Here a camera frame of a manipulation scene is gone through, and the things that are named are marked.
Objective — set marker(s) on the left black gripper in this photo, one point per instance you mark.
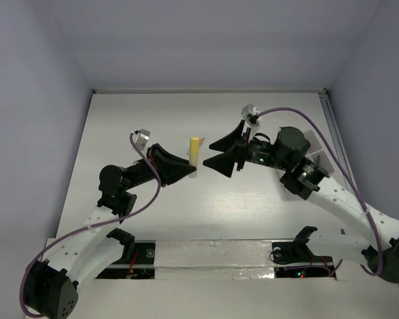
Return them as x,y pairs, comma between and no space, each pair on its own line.
169,168

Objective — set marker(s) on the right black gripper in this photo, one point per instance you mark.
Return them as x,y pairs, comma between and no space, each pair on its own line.
224,162

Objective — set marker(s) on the yellow highlighter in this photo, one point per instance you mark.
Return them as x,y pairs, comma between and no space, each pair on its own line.
194,155

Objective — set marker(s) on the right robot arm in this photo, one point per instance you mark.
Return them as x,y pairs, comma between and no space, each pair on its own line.
376,244

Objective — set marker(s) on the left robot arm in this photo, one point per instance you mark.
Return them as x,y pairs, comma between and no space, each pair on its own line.
55,278

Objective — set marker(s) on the white divided organizer box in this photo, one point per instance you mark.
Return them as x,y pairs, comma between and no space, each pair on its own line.
317,153

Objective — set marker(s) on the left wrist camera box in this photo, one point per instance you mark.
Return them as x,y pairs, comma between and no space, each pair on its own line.
141,138

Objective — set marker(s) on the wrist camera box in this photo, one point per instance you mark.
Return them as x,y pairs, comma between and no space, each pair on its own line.
250,114
141,138

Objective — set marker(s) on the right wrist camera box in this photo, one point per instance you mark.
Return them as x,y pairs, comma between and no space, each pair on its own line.
250,114

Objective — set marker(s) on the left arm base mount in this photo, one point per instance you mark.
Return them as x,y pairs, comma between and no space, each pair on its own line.
136,262

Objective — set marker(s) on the aluminium side rail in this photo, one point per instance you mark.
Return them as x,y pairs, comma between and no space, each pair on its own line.
339,148

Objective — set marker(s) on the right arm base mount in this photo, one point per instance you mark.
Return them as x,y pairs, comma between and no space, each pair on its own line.
293,259

